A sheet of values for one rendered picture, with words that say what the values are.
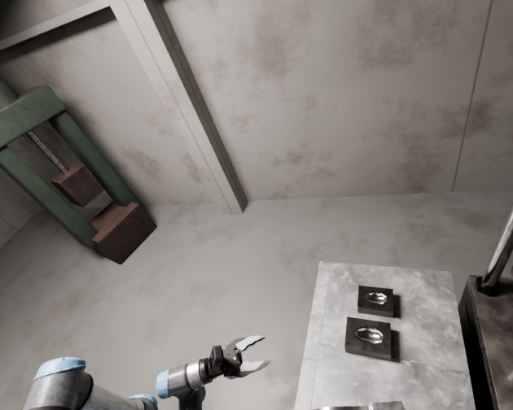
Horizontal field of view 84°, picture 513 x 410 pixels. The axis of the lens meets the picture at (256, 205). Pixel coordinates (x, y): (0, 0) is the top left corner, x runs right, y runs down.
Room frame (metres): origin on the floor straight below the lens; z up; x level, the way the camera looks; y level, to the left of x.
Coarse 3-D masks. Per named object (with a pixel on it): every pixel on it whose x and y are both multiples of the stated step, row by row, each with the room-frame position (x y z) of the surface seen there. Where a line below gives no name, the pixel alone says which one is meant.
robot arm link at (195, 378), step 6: (198, 360) 0.44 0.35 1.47; (192, 366) 0.42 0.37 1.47; (198, 366) 0.42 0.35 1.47; (192, 372) 0.41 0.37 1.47; (198, 372) 0.40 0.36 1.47; (192, 378) 0.39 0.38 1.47; (198, 378) 0.39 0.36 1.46; (192, 384) 0.38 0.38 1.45; (198, 384) 0.38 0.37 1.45; (204, 384) 0.38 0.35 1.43
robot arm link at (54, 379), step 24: (72, 360) 0.49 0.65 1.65; (48, 384) 0.43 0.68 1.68; (72, 384) 0.43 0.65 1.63; (96, 384) 0.47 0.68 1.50; (24, 408) 0.39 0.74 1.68; (48, 408) 0.37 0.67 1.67; (72, 408) 0.38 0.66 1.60; (96, 408) 0.41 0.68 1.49; (120, 408) 0.43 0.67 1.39; (144, 408) 0.45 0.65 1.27
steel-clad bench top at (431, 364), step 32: (320, 288) 0.90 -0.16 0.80; (352, 288) 0.82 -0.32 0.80; (416, 288) 0.69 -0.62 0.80; (448, 288) 0.63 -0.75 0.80; (320, 320) 0.72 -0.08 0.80; (384, 320) 0.60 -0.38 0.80; (416, 320) 0.54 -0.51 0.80; (448, 320) 0.49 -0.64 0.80; (320, 352) 0.57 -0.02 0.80; (416, 352) 0.42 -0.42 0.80; (448, 352) 0.37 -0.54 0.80; (320, 384) 0.45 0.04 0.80; (352, 384) 0.40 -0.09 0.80; (384, 384) 0.35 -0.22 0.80; (416, 384) 0.31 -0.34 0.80; (448, 384) 0.27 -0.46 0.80
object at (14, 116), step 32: (0, 96) 2.97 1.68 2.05; (32, 96) 3.10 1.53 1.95; (0, 128) 2.84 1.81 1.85; (32, 128) 2.98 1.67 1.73; (64, 128) 3.18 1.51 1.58; (0, 160) 2.76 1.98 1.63; (96, 160) 3.21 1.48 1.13; (32, 192) 2.75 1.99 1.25; (64, 192) 2.96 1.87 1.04; (96, 192) 3.04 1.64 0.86; (128, 192) 3.25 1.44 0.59; (64, 224) 2.75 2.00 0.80; (96, 224) 3.05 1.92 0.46; (128, 224) 2.94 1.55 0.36; (128, 256) 2.76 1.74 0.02
